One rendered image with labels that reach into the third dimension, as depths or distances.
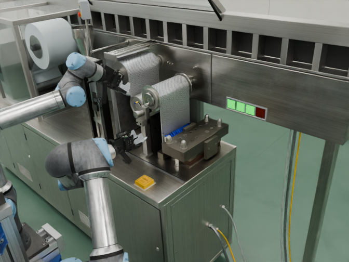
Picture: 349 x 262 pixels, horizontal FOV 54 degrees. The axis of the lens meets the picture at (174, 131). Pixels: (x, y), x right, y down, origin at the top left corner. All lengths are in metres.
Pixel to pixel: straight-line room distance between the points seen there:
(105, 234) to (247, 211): 1.89
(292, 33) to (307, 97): 0.30
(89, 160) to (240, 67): 0.95
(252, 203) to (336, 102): 1.62
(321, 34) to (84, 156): 1.07
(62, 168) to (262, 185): 2.29
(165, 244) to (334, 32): 1.27
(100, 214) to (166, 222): 0.60
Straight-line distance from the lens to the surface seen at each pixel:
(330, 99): 1.65
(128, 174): 1.86
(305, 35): 1.63
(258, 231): 2.82
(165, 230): 1.81
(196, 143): 1.83
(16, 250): 1.36
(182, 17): 2.00
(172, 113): 1.90
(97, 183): 1.25
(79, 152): 1.26
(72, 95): 1.37
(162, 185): 1.75
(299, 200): 3.17
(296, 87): 1.69
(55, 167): 1.29
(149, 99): 1.82
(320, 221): 2.22
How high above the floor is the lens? 1.97
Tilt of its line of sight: 29 degrees down
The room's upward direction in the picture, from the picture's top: 3 degrees counter-clockwise
